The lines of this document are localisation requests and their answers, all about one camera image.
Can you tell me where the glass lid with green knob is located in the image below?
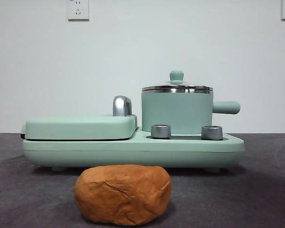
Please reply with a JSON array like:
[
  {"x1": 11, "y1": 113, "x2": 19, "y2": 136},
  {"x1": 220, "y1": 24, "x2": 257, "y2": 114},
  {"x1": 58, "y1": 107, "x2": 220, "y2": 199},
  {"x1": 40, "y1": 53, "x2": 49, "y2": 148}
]
[{"x1": 142, "y1": 70, "x2": 213, "y2": 91}]

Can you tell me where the brown potato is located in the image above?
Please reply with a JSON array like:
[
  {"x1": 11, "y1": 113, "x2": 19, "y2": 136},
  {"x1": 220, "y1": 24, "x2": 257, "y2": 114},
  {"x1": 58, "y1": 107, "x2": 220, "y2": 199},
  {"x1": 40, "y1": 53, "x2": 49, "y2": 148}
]
[{"x1": 73, "y1": 164, "x2": 172, "y2": 226}]

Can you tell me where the silver control knob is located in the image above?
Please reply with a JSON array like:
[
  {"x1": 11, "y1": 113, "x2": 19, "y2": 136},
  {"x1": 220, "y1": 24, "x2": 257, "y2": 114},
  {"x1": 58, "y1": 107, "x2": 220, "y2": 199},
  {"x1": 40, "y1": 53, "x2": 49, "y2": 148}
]
[
  {"x1": 201, "y1": 125, "x2": 223, "y2": 140},
  {"x1": 151, "y1": 124, "x2": 171, "y2": 139}
]

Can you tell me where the green breakfast machine base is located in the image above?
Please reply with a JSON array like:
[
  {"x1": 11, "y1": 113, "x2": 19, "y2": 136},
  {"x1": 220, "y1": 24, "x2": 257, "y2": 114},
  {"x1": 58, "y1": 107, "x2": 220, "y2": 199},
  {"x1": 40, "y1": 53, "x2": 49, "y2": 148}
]
[{"x1": 22, "y1": 127, "x2": 245, "y2": 173}]

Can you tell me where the green griddle cover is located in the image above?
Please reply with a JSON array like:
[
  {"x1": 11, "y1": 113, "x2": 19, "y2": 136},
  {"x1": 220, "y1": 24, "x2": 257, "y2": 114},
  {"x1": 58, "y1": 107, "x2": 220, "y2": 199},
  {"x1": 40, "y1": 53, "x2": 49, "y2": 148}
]
[{"x1": 20, "y1": 114, "x2": 138, "y2": 141}]

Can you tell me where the chrome griddle cover handle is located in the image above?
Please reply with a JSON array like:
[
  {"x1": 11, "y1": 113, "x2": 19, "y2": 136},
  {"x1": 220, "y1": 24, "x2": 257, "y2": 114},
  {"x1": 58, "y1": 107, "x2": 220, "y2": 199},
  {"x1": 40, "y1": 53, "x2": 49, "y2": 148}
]
[{"x1": 112, "y1": 95, "x2": 132, "y2": 117}]

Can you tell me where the green steamer pot with handle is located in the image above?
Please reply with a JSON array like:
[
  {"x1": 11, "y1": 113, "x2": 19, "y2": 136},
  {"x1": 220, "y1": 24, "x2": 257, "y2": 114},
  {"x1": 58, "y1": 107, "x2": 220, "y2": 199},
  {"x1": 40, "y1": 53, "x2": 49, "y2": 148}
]
[{"x1": 141, "y1": 87, "x2": 241, "y2": 133}]

